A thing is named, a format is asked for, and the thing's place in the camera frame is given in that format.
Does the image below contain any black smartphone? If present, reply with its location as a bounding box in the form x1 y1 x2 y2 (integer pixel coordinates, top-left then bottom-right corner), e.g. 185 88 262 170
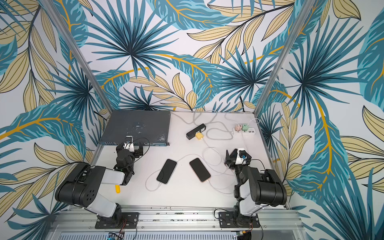
157 159 177 184

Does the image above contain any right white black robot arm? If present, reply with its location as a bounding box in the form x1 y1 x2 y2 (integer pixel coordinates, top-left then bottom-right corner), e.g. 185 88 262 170
219 149 288 228

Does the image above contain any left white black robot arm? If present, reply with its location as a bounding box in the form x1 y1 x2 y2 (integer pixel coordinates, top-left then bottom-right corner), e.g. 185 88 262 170
55 136 144 230

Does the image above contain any white power strip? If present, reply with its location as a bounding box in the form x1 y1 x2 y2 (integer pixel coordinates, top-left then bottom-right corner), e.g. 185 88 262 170
233 128 256 137

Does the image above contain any pink plug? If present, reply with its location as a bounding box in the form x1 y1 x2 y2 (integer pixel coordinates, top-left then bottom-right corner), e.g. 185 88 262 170
235 125 243 131

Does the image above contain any green plug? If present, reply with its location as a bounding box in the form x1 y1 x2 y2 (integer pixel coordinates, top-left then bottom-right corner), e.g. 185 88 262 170
242 124 249 131

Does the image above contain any yellow small object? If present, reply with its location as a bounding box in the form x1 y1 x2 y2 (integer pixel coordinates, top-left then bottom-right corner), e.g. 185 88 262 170
115 185 121 194

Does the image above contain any yellow plug adapter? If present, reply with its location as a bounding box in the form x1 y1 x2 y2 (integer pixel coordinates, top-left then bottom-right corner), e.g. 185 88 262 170
195 132 204 140

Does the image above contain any grey network switch box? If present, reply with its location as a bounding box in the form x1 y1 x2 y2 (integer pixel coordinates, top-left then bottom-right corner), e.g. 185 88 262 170
99 110 171 147

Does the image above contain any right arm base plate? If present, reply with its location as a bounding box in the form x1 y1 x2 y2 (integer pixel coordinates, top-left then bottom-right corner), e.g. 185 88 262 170
215 211 260 229

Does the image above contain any aluminium front rail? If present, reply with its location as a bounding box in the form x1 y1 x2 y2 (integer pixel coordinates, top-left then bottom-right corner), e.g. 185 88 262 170
47 206 308 240

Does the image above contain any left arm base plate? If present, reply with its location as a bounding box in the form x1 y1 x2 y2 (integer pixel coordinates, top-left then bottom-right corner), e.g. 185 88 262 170
95 212 140 230

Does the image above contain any left aluminium frame post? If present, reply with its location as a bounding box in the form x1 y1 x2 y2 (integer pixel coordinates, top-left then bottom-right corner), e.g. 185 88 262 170
40 0 113 115

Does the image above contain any aluminium frame post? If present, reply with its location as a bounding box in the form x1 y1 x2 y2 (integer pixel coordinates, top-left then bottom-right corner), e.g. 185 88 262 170
254 0 315 117
40 0 113 115

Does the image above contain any right aluminium frame post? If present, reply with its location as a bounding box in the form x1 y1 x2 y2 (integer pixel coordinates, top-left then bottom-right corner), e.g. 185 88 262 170
254 0 315 117

